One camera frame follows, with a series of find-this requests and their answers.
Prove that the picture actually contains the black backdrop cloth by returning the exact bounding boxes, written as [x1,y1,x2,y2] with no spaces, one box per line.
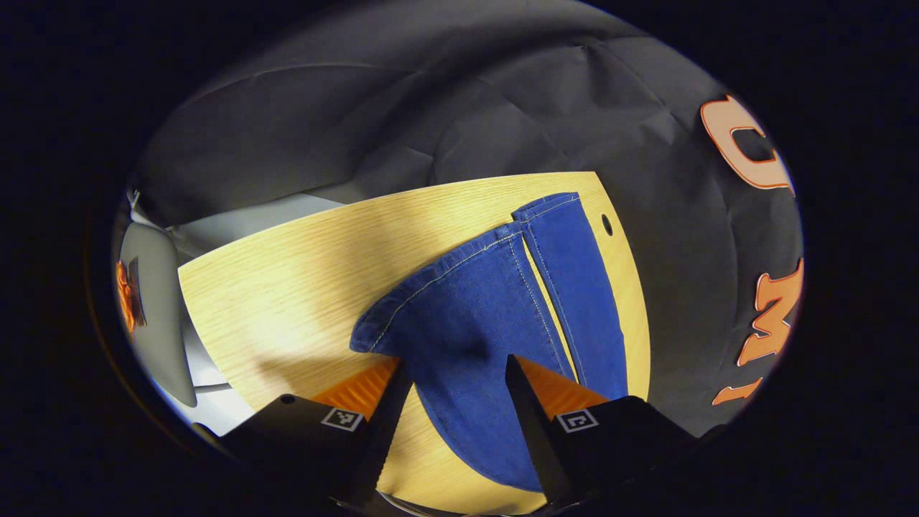
[133,14,805,439]

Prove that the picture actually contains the blue denim jeans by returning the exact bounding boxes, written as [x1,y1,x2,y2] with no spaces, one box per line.
[350,192,629,493]

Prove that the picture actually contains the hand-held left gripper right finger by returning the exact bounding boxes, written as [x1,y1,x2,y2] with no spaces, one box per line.
[505,353,703,509]

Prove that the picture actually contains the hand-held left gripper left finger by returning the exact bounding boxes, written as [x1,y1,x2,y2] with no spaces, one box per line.
[218,355,415,506]

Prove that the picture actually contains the grey rounded chair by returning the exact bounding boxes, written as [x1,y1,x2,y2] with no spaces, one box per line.
[115,221,199,409]

